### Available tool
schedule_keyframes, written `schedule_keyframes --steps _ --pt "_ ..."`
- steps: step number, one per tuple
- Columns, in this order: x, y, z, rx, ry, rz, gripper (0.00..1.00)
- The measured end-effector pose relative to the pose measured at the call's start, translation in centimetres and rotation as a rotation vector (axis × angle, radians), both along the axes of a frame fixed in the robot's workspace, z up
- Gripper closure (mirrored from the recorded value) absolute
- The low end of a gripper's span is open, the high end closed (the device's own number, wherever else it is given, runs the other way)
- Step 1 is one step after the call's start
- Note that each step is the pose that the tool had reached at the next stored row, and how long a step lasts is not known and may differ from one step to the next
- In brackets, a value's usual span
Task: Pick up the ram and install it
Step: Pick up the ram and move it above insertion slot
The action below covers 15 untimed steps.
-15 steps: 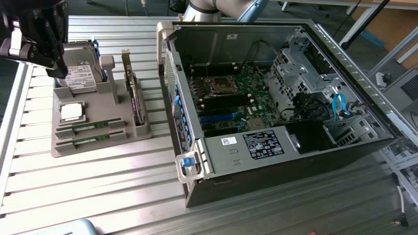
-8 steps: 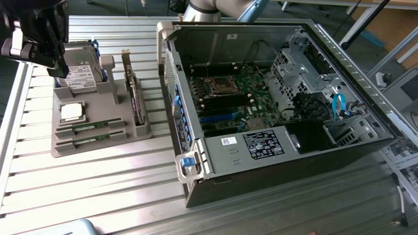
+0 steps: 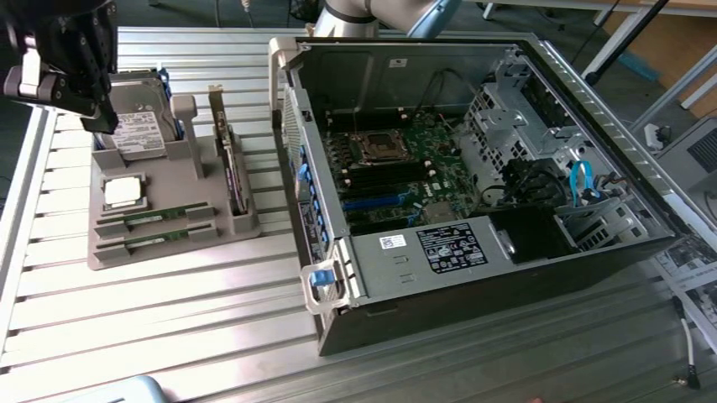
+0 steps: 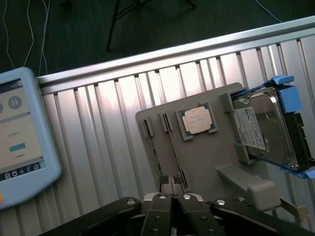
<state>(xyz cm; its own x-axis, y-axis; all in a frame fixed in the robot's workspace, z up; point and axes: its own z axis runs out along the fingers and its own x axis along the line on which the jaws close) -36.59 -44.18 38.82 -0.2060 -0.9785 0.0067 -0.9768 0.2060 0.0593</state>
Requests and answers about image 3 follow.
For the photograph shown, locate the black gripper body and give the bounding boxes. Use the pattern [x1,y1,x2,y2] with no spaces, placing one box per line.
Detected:
[0,0,120,92]

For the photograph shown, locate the green RAM stick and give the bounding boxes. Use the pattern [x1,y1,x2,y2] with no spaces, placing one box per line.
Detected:
[122,207,196,224]
[123,228,192,248]

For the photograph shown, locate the silver hard disk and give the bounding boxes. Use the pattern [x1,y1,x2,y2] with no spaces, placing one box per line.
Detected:
[94,68,172,163]

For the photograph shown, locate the silver CPU chip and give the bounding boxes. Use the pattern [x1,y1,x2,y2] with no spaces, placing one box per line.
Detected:
[102,175,148,207]

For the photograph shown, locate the upright expansion card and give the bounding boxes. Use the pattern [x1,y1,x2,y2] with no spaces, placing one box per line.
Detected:
[206,83,252,218]

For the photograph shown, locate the grey parts rack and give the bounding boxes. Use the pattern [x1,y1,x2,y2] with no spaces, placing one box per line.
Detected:
[86,93,260,272]

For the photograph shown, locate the metal CPU socket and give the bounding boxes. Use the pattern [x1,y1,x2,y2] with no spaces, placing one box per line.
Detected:
[349,128,414,164]

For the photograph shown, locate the blue expansion slot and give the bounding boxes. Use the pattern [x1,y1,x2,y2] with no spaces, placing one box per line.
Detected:
[341,198,411,212]

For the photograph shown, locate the green motherboard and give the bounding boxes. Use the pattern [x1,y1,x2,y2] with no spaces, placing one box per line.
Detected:
[321,109,483,237]

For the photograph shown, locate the silver power supply unit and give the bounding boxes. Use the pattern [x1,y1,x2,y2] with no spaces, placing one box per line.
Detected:
[334,215,510,304]

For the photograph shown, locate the light blue rounded cover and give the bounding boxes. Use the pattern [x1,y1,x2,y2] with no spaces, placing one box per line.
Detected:
[76,374,171,403]

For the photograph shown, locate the grey chipset heat sink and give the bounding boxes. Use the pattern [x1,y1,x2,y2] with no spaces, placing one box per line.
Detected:
[421,202,467,224]

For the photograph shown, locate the metal disk bay cage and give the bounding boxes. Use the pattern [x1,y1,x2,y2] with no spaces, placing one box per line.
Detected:
[462,53,597,203]

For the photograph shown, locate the open black PC case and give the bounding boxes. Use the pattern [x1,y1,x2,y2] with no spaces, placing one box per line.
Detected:
[267,34,694,359]

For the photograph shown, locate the black tripod pole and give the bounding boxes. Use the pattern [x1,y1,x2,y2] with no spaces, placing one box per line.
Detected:
[581,0,674,86]

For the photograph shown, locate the white power strip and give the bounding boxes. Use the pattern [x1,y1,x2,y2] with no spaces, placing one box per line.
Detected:
[642,123,674,149]

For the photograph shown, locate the white framed wooden desk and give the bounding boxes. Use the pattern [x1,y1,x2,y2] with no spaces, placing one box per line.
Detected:
[592,0,717,111]

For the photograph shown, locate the grey computer tower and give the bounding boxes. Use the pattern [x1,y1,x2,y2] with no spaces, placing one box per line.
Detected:
[653,116,717,220]

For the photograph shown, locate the printed paper sheets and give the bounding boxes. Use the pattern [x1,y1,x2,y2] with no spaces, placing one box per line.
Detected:
[650,241,717,338]

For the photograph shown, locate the grey case handle blue latch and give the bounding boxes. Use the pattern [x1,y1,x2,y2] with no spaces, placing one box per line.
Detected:
[298,259,353,317]

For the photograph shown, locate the black wire bundle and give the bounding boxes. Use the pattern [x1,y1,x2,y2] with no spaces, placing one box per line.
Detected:
[417,68,467,123]

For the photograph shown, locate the blue SATA wire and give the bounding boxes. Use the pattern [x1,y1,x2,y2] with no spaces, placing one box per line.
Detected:
[568,159,605,207]

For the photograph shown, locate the white cable black plug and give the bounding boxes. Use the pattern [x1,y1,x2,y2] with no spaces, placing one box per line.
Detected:
[673,295,702,390]

